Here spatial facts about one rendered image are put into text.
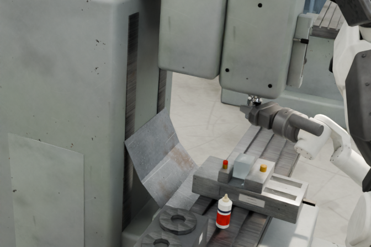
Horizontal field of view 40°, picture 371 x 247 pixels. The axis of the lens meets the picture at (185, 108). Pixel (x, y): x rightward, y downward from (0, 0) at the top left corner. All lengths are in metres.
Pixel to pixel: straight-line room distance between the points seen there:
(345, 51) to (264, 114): 0.53
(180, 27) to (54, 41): 0.38
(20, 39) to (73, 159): 0.41
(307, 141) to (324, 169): 2.49
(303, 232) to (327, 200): 1.83
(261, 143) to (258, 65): 0.67
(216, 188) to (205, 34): 0.51
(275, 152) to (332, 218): 1.46
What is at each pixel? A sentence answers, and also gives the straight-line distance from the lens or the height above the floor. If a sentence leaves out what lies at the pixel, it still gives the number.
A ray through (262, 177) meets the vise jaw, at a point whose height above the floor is 1.04.
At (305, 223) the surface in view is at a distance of 1.80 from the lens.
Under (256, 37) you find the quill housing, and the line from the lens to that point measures 1.44.
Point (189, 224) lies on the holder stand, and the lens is 1.24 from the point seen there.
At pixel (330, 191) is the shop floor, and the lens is 3.69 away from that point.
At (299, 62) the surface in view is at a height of 1.42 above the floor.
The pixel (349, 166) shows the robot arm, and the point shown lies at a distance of 1.50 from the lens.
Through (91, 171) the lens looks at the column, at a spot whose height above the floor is 1.00.
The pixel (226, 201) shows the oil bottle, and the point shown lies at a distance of 1.53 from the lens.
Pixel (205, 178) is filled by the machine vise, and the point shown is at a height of 1.00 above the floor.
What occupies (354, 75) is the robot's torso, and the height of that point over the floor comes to 1.55.
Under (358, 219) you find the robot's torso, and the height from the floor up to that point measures 1.35.
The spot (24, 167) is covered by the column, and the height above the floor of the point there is 0.93.
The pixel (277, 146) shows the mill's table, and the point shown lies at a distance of 2.08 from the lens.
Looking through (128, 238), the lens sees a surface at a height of 0.72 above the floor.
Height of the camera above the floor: 1.87
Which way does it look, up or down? 24 degrees down
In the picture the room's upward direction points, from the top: 5 degrees clockwise
